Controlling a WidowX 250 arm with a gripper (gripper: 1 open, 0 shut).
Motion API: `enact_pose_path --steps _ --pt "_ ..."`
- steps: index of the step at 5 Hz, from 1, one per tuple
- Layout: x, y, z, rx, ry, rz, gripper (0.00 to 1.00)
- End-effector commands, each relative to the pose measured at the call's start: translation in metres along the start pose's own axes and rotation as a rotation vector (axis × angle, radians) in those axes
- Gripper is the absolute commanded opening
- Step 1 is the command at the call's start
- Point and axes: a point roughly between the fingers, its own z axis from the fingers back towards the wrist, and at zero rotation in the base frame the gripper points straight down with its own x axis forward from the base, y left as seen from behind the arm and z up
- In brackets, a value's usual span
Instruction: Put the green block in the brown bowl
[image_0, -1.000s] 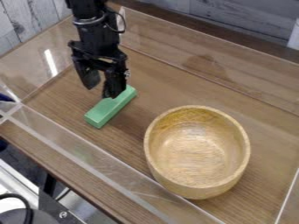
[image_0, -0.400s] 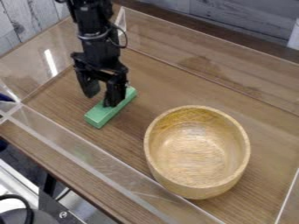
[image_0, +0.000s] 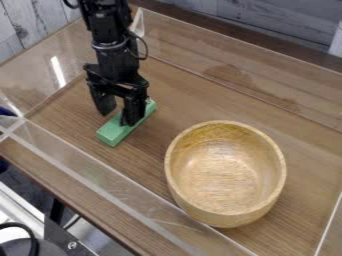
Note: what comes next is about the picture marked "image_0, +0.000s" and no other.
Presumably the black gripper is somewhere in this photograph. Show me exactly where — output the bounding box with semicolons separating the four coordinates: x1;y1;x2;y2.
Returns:
83;41;148;126

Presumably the green rectangular block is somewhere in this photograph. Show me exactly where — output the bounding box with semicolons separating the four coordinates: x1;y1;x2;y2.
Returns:
96;100;156;147

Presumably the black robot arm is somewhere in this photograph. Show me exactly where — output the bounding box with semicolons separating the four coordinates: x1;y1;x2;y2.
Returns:
63;0;150;126

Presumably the brown wooden bowl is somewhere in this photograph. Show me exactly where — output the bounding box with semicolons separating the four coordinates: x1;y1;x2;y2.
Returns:
164;120;287;228

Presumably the blue object at left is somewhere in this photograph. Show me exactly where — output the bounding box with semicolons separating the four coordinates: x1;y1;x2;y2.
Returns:
0;106;17;117

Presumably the white object at right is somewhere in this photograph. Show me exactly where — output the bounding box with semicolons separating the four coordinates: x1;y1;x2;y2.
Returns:
329;28;342;57

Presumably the clear acrylic tray enclosure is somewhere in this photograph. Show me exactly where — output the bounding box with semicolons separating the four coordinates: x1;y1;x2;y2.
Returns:
0;10;342;256

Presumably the clear acrylic corner bracket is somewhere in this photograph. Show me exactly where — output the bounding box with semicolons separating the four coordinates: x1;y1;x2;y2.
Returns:
131;8;146;37

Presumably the black metal bracket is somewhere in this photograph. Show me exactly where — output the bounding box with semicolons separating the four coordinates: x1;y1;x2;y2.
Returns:
39;218;99;256

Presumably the black cable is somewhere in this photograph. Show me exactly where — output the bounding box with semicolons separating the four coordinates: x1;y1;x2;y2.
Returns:
0;221;40;256

